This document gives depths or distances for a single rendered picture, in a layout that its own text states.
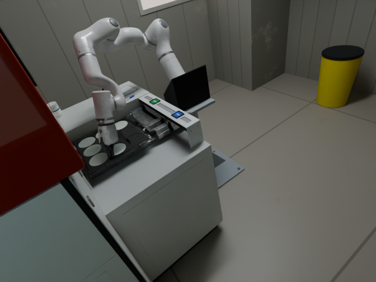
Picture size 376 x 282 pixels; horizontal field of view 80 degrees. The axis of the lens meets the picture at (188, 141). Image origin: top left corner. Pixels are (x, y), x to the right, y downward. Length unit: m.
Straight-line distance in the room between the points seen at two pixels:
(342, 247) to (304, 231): 0.23
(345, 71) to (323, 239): 1.74
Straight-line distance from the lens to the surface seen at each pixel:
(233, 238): 1.82
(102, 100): 1.15
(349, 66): 2.90
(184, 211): 1.39
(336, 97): 3.05
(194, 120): 1.19
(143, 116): 1.52
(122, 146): 1.28
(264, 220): 1.90
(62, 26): 2.93
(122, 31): 1.54
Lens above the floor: 1.61
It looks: 38 degrees down
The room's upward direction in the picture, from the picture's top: 13 degrees counter-clockwise
